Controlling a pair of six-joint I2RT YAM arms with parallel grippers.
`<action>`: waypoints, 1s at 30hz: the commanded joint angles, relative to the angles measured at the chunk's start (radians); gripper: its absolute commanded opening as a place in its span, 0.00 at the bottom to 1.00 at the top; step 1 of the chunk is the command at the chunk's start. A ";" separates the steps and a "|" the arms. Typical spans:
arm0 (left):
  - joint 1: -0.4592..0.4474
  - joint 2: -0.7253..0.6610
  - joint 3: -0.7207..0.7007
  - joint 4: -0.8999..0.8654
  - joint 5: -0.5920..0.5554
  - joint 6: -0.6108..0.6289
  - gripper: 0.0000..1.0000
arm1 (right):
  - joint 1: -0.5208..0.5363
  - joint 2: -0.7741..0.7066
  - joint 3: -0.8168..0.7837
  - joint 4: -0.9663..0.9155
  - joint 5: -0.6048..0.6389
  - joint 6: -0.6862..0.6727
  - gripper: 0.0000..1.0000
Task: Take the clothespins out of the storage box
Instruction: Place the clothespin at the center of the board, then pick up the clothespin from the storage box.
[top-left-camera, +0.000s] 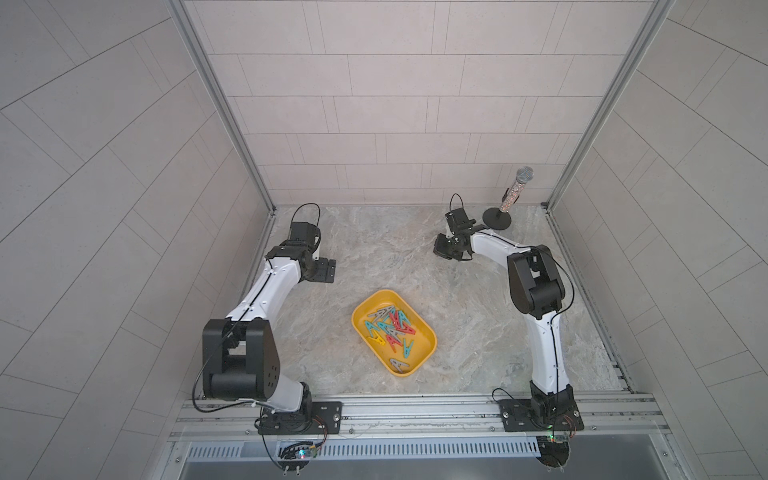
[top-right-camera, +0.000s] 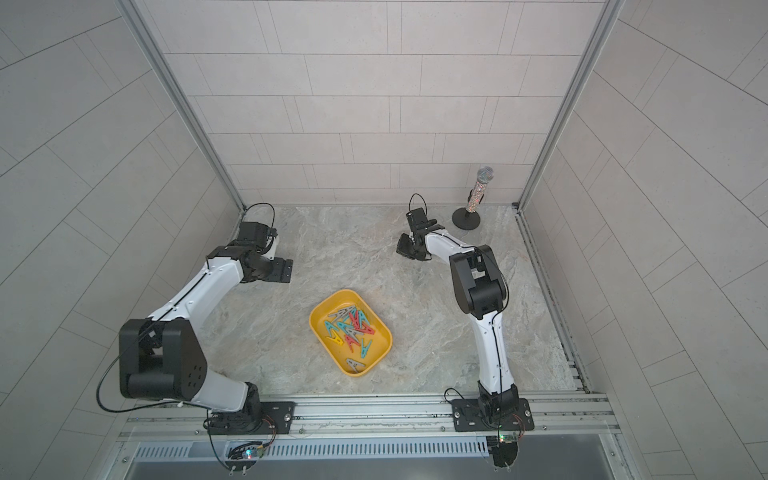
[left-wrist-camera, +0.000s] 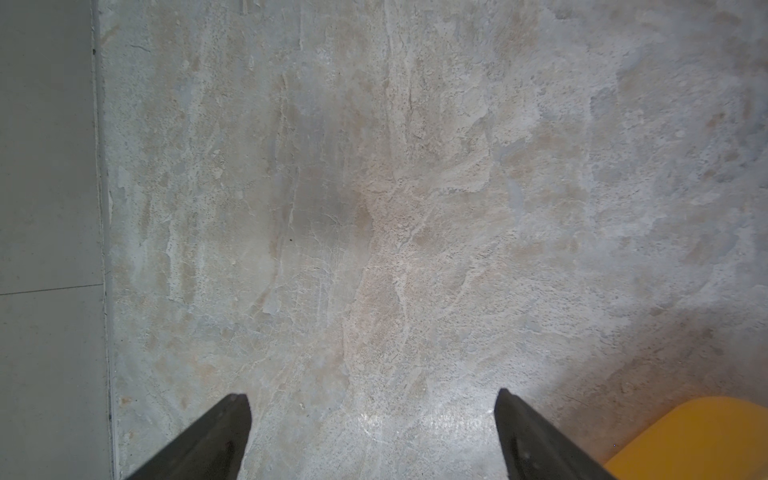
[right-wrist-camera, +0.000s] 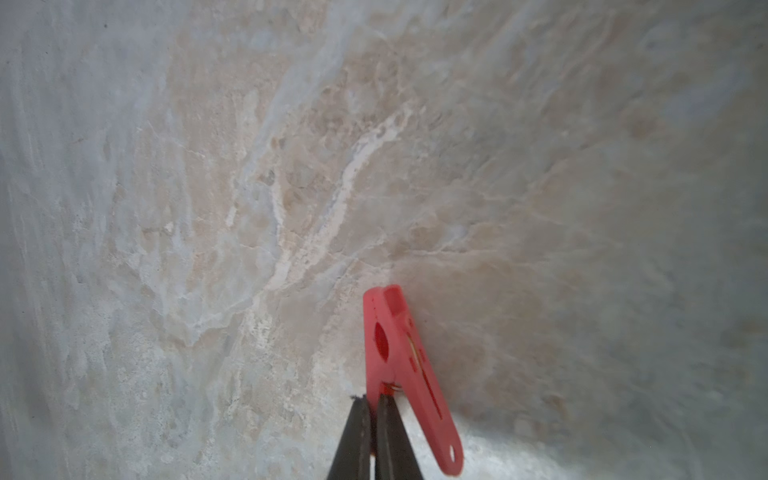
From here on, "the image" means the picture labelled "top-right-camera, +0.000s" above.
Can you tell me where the yellow plastic storage box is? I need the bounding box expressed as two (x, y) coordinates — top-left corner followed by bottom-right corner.
(309, 289), (393, 377)

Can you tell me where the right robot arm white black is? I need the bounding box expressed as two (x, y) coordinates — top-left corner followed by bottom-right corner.
(396, 208), (519, 421)

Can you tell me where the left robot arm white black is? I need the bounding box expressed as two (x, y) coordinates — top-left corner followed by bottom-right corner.
(117, 221), (293, 415)

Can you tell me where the teal clothespin in box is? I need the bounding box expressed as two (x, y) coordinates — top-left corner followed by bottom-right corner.
(324, 321), (341, 340)

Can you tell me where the yellow clothespin in box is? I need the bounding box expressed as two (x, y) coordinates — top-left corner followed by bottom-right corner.
(328, 331), (346, 346)

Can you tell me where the red clothespin in box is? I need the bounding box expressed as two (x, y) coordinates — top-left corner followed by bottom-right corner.
(352, 319), (376, 335)

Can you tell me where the grey clothespin in box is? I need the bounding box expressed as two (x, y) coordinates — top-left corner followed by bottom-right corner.
(345, 358), (366, 373)

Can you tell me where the glitter microphone on black stand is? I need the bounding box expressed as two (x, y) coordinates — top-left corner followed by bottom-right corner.
(452, 166), (494, 231)

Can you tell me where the left green circuit board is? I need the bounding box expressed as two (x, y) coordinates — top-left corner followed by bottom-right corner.
(225, 441), (269, 476)

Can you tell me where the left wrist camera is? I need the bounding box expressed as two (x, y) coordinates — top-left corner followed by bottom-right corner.
(261, 228), (278, 260)

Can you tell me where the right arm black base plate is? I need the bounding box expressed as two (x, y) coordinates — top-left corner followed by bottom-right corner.
(449, 398), (535, 433)

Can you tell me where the aluminium mounting rail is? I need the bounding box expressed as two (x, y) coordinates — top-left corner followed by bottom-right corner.
(116, 392), (619, 442)

